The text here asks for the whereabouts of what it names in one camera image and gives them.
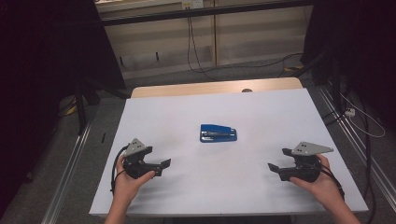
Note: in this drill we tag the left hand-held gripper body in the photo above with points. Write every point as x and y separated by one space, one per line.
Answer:
134 147

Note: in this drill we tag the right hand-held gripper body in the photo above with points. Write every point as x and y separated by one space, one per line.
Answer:
308 148

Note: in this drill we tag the blue stapler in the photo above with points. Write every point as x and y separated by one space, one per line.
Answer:
218 133

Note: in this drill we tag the person's left hand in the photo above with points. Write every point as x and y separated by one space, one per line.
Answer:
126 186

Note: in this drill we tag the person's right hand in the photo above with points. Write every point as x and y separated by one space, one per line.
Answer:
325 186

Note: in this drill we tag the small black floor object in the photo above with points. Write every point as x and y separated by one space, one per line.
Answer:
103 137

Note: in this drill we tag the white power plug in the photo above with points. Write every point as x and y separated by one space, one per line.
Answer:
350 112

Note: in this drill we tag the white table cover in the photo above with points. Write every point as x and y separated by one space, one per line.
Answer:
218 186

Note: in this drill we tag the black metal stand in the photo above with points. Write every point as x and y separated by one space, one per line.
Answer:
81 109
335 81

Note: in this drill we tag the yellow floor tape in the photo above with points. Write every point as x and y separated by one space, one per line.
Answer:
294 67
72 109

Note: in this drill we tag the light wooden table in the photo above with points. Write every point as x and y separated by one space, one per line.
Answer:
202 88

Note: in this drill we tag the black curtain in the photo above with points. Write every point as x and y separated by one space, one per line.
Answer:
367 46
37 62

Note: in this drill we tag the black horizontal bar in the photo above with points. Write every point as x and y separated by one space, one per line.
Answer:
202 12

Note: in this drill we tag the aluminium floor rail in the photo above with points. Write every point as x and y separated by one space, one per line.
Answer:
67 177
358 146

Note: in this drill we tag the white wall socket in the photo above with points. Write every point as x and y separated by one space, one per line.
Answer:
192 4

